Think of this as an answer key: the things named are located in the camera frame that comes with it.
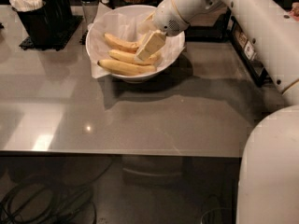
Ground black cutlery holder back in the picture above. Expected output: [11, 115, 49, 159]
[47, 0, 73, 32]

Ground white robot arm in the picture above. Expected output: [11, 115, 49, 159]
[137, 0, 299, 224]

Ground black rubber mat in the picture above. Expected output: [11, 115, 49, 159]
[19, 15, 83, 50]

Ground black cutlery holder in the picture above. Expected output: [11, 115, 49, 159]
[17, 0, 61, 48]
[47, 0, 73, 32]

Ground white paper liner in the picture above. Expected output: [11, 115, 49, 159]
[89, 2, 186, 79]

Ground black condiment packet rack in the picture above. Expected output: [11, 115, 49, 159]
[228, 16, 271, 87]

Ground glass shaker dark lid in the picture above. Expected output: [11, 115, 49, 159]
[80, 0, 99, 24]

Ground white bowl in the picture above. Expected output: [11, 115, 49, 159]
[85, 4, 186, 84]

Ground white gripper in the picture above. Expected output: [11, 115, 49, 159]
[135, 0, 191, 61]

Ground yellow banana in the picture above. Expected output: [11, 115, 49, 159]
[108, 49, 162, 65]
[104, 33, 145, 53]
[97, 59, 156, 77]

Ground black cutlery holder front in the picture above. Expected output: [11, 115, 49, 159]
[17, 0, 61, 48]

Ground black floor cables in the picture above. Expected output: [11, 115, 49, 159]
[0, 156, 116, 224]

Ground white floor cable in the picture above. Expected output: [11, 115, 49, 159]
[199, 196, 233, 224]

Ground black napkin dispenser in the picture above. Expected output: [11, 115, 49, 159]
[185, 6, 231, 42]

